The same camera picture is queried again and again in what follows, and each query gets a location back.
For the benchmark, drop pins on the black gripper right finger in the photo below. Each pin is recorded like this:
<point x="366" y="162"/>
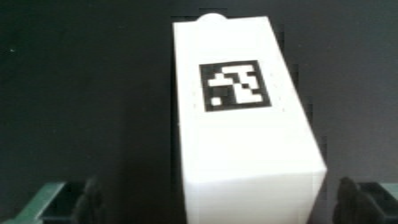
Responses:
<point x="366" y="203"/>

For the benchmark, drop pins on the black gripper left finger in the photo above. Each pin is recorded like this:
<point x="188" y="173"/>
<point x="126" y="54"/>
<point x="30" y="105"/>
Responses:
<point x="64" y="204"/>

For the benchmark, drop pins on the white stool leg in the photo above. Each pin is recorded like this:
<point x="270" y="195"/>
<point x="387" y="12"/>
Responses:
<point x="252" y="166"/>

